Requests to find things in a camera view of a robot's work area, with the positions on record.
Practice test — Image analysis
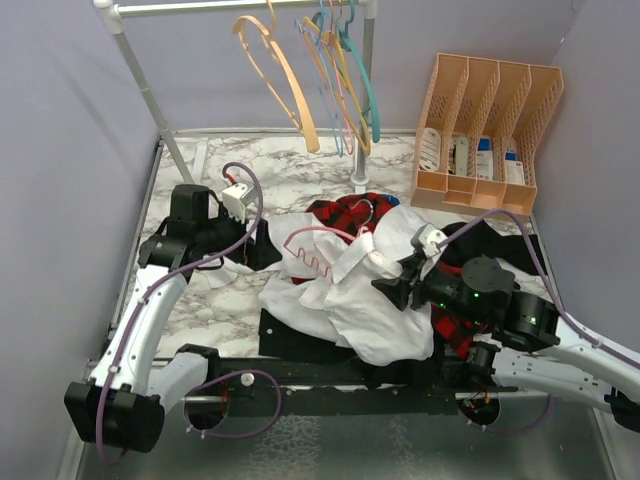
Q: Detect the white remote in organizer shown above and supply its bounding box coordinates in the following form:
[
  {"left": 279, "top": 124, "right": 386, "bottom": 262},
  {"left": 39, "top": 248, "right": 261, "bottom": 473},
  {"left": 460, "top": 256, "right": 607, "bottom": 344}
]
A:
[{"left": 419, "top": 127, "right": 442, "bottom": 172}]

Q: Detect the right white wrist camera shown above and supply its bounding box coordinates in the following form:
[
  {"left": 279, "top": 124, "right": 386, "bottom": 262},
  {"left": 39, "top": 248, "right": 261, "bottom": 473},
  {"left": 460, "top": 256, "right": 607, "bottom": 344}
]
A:
[{"left": 410, "top": 223, "right": 448, "bottom": 262}]

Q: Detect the white shirt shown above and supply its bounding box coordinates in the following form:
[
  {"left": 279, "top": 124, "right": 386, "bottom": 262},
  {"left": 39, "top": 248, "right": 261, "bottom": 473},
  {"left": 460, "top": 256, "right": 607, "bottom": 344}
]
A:
[{"left": 204, "top": 204, "right": 436, "bottom": 366}]

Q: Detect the cream orange hanger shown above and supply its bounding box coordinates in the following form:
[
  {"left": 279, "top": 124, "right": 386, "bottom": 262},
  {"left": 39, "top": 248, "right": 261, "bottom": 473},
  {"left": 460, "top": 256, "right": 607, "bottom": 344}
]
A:
[{"left": 231, "top": 0, "right": 320, "bottom": 153}]

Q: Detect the white blue red box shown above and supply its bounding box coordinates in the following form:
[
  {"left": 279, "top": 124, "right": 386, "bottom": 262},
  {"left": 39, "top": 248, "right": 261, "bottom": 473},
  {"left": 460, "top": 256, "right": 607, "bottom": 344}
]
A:
[{"left": 505, "top": 138, "right": 526, "bottom": 185}]

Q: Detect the black garment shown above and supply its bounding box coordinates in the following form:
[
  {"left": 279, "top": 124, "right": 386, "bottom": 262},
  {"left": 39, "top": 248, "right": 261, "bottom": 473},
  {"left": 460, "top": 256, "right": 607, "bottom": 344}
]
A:
[
  {"left": 438, "top": 220, "right": 538, "bottom": 276},
  {"left": 259, "top": 308, "right": 444, "bottom": 388}
]

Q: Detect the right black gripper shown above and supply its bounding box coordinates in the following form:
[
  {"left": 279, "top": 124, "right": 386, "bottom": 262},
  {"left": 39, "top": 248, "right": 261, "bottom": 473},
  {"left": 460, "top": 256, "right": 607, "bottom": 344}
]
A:
[{"left": 372, "top": 251, "right": 487, "bottom": 325}]

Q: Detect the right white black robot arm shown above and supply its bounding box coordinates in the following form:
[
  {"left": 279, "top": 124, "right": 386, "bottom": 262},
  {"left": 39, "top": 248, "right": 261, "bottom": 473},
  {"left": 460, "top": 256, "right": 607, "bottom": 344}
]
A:
[{"left": 371, "top": 255, "right": 639, "bottom": 431}]

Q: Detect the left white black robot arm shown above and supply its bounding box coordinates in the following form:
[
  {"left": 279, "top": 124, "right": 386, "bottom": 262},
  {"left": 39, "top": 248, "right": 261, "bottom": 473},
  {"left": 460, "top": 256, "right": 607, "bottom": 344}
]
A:
[{"left": 64, "top": 182, "right": 267, "bottom": 454}]

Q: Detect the white metal clothes rack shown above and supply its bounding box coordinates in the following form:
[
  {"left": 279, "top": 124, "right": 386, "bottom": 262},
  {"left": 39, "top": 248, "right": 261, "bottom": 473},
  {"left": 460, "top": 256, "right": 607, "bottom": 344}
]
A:
[{"left": 91, "top": 1, "right": 378, "bottom": 180}]

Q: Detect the red black plaid shirt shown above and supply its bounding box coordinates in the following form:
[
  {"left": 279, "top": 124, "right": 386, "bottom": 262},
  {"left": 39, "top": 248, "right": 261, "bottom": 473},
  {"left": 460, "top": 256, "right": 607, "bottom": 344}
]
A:
[{"left": 307, "top": 192, "right": 496, "bottom": 359}]

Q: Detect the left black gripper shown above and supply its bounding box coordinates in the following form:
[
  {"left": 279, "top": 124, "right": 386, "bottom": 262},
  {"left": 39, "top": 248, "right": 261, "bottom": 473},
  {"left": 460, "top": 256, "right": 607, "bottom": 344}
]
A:
[{"left": 197, "top": 201, "right": 282, "bottom": 270}]

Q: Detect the teal hanger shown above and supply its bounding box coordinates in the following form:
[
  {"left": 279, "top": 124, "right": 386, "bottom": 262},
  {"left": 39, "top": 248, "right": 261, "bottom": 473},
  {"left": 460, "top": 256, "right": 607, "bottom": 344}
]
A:
[{"left": 322, "top": 1, "right": 380, "bottom": 148}]

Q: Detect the yellow hanger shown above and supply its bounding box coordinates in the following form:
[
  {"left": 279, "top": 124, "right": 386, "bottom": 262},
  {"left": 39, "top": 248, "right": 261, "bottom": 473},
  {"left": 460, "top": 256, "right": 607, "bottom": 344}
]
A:
[{"left": 322, "top": 29, "right": 373, "bottom": 153}]

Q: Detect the peach plastic file organizer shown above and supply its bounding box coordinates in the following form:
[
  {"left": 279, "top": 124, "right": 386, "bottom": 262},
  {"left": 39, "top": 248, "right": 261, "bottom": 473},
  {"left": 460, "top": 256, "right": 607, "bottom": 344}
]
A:
[{"left": 411, "top": 53, "right": 564, "bottom": 218}]

